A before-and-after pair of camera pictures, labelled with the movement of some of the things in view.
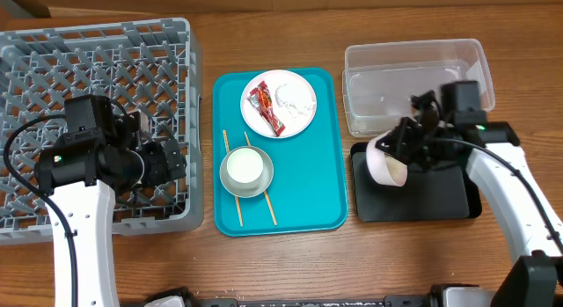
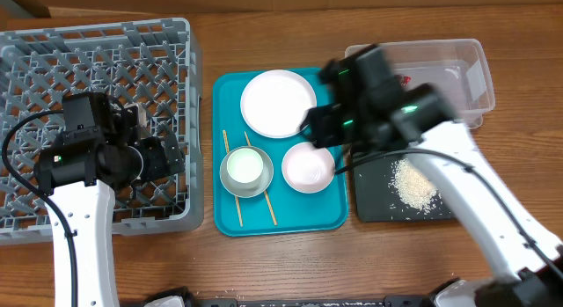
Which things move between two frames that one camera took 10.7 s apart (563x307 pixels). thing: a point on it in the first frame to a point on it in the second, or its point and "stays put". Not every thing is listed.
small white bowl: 385,167 to 308,169
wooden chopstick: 236,198 stays put
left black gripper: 164,162 stays put
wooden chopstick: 265,192 stays put
